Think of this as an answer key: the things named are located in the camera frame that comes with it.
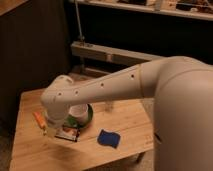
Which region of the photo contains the orange carrot toy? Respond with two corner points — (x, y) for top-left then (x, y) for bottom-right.
(33, 112), (46, 129)

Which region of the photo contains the vertical metal pole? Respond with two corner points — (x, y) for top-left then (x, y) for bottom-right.
(74, 0), (85, 44)

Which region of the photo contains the blue cloth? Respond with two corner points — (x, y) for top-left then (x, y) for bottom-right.
(97, 130), (121, 148)

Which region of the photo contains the green plate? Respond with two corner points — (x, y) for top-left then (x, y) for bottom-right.
(64, 104), (93, 129)

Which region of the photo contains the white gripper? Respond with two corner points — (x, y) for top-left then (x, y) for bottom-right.
(45, 117), (65, 138)

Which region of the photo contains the background shelf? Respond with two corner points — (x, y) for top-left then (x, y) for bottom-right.
(68, 0), (213, 22)

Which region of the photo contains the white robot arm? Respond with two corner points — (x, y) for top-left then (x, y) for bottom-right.
(41, 56), (213, 171)

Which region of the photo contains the wooden table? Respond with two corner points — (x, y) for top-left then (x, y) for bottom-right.
(10, 89), (153, 171)

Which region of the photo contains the packaged eraser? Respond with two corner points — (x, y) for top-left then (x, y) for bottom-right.
(56, 126), (80, 142)

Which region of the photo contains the metal rail beam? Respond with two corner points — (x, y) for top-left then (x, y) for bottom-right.
(71, 41), (162, 66)

